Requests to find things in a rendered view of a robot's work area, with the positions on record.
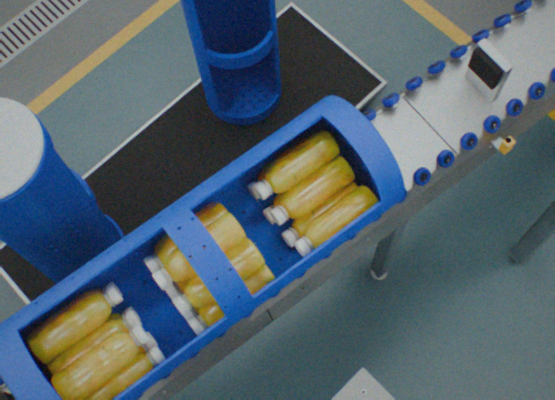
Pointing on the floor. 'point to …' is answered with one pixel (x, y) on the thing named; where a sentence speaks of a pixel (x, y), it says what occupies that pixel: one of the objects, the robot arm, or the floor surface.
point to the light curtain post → (535, 236)
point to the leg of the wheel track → (386, 252)
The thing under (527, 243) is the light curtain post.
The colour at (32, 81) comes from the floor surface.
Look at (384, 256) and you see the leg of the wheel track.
